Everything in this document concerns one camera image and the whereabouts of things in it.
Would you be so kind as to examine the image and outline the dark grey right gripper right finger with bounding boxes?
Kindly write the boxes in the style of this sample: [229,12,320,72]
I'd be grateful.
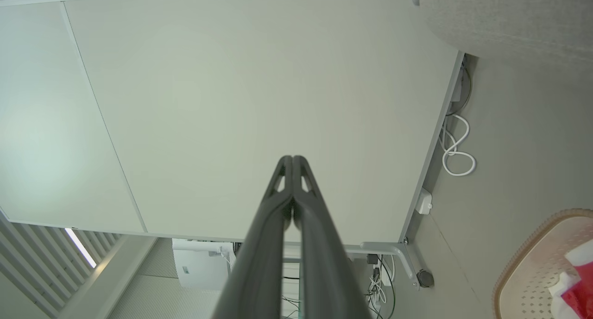
[293,155,372,319]

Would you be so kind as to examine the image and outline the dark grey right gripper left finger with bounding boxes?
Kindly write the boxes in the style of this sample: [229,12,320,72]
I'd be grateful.
[212,155,293,319]

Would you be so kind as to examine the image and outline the small white plastic box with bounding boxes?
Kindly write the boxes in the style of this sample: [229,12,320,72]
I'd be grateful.
[415,188,433,215]

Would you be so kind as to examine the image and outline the wide white partition panel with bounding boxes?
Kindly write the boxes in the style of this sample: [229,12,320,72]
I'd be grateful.
[63,0,465,245]

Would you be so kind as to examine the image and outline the long ceiling light strip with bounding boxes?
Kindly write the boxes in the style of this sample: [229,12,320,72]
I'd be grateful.
[64,228,97,269]

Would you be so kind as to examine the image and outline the cream perforated laundry basket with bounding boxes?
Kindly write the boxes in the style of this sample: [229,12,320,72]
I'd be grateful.
[492,209,593,319]

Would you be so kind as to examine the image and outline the narrow white partition panel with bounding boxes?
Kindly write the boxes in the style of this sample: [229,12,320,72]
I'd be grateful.
[0,1,148,234]

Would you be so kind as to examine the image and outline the red and white jersey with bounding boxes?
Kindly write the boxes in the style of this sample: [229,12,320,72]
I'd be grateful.
[548,239,593,319]

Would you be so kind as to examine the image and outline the tangled white cable bundle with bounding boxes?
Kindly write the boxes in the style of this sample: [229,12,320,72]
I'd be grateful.
[367,263,389,308]

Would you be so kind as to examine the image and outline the thin black cable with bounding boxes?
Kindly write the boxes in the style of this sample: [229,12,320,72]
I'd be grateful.
[379,258,397,319]

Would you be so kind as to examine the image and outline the coiled white cable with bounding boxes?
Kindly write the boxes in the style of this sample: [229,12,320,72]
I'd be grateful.
[438,114,477,177]

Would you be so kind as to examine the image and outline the black floor cable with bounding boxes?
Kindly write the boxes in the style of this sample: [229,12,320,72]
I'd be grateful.
[446,62,473,117]

